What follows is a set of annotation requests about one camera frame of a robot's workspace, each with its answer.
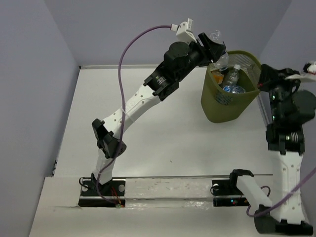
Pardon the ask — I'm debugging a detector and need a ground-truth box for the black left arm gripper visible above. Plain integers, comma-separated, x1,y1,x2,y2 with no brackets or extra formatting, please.
175,33,226,81

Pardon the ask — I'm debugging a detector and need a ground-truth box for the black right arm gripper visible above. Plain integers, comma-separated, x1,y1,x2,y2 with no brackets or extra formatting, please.
255,62,301,118

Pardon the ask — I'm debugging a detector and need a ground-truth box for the clear bottle black cap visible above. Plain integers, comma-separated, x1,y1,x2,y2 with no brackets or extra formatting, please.
207,30,230,74

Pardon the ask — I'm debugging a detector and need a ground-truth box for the yellow label drink bottle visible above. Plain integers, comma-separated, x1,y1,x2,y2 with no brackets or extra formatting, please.
212,71,224,84

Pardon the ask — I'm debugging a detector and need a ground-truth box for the clear crushed bottle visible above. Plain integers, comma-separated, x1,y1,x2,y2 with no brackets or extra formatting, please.
223,64,241,86

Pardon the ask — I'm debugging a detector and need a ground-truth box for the blue label bottle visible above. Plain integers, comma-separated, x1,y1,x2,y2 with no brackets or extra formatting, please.
223,85,246,94

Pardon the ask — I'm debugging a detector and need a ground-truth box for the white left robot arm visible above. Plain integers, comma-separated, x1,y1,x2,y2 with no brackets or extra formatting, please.
91,33,226,195

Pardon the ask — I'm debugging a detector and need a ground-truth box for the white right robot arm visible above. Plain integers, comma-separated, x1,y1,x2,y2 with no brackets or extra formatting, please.
227,61,316,236

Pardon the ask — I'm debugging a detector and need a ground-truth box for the green plastic waste bin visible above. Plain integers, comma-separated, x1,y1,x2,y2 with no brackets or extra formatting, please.
201,50,261,123

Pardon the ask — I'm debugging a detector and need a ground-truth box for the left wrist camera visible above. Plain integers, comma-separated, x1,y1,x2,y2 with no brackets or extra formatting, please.
176,18,197,44

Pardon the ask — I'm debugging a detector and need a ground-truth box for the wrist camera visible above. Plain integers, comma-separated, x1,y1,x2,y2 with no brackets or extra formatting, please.
285,60,316,82
176,18,197,44

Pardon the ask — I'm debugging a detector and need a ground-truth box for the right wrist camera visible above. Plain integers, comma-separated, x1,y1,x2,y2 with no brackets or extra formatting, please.
285,60,316,82

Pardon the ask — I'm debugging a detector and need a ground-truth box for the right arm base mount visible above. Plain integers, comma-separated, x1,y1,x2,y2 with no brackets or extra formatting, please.
210,177,249,207

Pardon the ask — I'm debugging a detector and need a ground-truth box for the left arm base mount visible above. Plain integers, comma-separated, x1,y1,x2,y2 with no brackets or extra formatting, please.
78,176,126,208

